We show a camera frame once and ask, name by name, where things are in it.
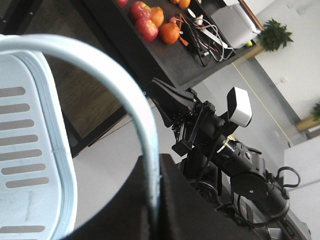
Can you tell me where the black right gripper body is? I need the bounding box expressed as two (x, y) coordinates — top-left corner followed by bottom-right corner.
(171, 88), (228, 157)

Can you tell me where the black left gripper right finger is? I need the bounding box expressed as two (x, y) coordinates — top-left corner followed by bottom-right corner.
(158, 153), (260, 240)

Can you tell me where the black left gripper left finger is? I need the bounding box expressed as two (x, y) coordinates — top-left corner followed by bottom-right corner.
(64, 156), (155, 240)

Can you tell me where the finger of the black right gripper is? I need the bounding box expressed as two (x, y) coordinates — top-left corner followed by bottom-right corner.
(154, 102), (180, 128)
(151, 77), (194, 118)

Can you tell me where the light blue plastic basket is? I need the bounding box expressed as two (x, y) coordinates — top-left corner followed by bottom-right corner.
(0, 34), (160, 240)

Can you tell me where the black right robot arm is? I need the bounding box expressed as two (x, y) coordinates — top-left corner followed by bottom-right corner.
(147, 78), (290, 220)

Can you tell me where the dark wooden table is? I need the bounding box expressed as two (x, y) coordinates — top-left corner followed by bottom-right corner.
(71, 0), (251, 89)

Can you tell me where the orange fruit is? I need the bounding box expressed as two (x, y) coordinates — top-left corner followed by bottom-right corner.
(159, 22), (180, 45)

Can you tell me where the red apple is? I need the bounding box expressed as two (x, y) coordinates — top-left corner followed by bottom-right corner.
(135, 17), (159, 42)

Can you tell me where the green potted plant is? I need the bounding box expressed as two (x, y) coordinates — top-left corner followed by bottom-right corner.
(258, 18), (294, 52)

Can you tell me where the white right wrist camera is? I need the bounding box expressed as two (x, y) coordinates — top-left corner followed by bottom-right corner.
(226, 87), (253, 128)

